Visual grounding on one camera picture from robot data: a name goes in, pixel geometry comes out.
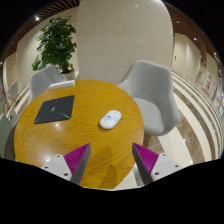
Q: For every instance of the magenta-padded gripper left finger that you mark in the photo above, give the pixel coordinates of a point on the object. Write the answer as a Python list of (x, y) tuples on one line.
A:
[(60, 165)]

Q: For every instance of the grey upholstered armchair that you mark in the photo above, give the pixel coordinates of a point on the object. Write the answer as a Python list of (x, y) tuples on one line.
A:
[(151, 93), (41, 81)]

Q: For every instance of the grey-green chair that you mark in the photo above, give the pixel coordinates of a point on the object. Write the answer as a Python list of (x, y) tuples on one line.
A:
[(4, 136)]

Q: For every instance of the row of wall posters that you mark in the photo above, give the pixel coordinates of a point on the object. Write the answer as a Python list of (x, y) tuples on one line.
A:
[(210, 85)]

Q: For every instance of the small grey chair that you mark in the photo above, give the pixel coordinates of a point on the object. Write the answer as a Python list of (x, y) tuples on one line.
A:
[(14, 90)]

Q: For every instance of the black mouse pad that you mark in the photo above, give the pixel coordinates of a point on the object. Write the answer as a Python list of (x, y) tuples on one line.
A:
[(55, 109)]

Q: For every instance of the white cartoon-print computer mouse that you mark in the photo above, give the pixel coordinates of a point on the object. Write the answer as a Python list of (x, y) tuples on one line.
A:
[(110, 119)]

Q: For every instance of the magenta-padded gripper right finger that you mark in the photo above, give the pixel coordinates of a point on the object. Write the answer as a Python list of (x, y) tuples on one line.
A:
[(164, 165)]

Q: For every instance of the green leafy potted plant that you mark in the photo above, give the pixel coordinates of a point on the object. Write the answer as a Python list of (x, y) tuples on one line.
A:
[(55, 43)]

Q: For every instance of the white plant pot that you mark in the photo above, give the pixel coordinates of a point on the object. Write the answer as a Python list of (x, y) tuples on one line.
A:
[(69, 75)]

